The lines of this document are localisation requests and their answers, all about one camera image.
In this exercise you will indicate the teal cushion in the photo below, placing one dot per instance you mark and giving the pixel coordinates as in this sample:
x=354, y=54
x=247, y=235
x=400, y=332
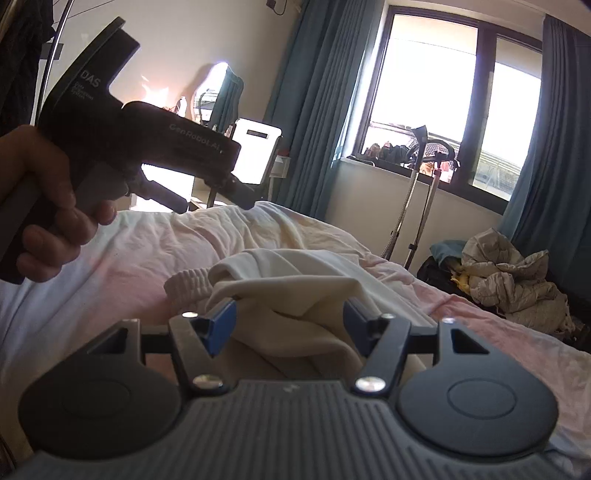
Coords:
x=445, y=253

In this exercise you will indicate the bed with cream sheet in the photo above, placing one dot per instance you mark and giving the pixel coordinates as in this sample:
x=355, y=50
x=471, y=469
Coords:
x=115, y=249

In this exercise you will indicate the small yellow cloth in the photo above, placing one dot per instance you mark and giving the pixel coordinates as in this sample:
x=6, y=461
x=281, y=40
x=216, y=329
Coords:
x=462, y=280

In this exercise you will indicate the wide teal curtain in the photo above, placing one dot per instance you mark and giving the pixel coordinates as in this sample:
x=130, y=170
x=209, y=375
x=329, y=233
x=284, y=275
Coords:
x=549, y=138

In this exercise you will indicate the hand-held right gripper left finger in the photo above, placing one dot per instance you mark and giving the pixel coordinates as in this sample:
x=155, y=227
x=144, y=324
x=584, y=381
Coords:
x=222, y=323

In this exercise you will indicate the cream sweatpants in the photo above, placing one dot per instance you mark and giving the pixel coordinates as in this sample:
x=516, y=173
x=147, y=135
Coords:
x=286, y=295

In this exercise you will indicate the person's left hand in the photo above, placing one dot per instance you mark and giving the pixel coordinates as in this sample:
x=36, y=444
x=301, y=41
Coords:
x=41, y=161

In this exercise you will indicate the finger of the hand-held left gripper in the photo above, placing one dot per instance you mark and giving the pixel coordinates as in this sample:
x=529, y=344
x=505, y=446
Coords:
x=238, y=191
x=161, y=196

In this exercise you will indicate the beige quilted jacket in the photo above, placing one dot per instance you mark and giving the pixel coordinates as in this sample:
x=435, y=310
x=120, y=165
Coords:
x=512, y=281

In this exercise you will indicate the standing mirror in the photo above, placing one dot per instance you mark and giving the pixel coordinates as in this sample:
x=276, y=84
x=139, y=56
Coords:
x=214, y=97

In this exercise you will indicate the windowsill clutter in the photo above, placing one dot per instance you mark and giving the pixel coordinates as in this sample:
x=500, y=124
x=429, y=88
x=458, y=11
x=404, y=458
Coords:
x=385, y=153

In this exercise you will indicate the crutches by window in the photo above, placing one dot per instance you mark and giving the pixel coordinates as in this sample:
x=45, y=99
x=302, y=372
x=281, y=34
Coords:
x=415, y=198

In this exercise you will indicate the white chair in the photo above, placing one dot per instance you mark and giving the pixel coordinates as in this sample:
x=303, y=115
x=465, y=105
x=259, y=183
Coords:
x=256, y=147

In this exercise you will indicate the narrow teal curtain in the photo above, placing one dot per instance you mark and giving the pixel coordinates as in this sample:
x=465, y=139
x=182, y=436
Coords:
x=318, y=106

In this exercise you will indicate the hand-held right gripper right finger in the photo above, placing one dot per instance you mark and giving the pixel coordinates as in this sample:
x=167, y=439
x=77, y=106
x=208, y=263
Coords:
x=354, y=323

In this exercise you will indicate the hanging dark clothes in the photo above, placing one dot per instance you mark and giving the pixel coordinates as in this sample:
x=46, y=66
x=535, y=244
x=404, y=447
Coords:
x=21, y=55

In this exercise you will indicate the dark framed window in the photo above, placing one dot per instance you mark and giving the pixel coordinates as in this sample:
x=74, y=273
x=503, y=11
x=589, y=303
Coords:
x=429, y=92

